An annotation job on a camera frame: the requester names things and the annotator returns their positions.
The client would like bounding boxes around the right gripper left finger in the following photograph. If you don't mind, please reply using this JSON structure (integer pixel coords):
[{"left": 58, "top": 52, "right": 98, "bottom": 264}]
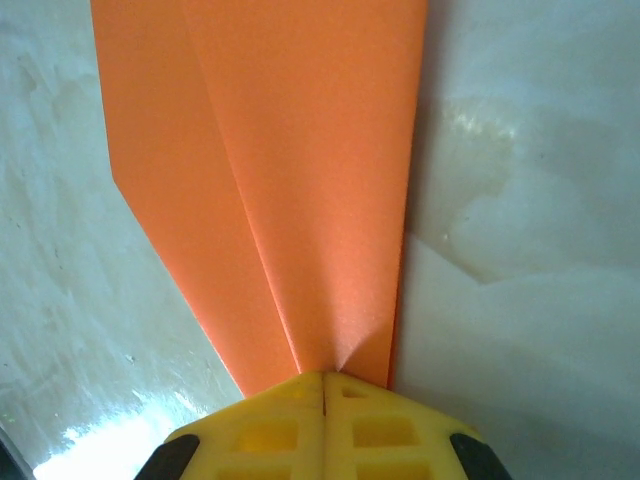
[{"left": 134, "top": 370, "right": 326, "bottom": 480}]

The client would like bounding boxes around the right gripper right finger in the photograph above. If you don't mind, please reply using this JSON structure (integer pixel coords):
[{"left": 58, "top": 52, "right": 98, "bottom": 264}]
[{"left": 324, "top": 372, "right": 507, "bottom": 480}]

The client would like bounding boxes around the orange paper sheet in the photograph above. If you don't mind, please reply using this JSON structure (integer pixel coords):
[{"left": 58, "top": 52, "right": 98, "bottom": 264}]
[{"left": 89, "top": 0, "right": 432, "bottom": 401}]

